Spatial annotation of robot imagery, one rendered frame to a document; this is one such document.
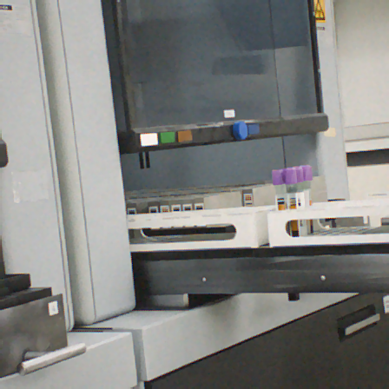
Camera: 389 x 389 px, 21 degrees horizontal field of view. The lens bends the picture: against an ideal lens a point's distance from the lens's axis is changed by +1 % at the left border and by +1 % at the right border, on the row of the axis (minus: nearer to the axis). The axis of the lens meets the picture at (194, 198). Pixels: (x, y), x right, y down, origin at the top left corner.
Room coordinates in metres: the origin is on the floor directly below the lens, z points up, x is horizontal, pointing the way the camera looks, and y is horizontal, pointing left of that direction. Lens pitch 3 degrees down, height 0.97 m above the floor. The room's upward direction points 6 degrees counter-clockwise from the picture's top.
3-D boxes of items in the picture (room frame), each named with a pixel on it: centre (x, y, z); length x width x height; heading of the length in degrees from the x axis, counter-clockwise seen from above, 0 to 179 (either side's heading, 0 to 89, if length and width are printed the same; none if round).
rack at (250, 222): (1.54, 0.02, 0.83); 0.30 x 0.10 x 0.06; 56
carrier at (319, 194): (1.94, -0.21, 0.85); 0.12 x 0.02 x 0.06; 145
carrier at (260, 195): (1.82, -0.12, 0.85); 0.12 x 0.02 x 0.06; 145
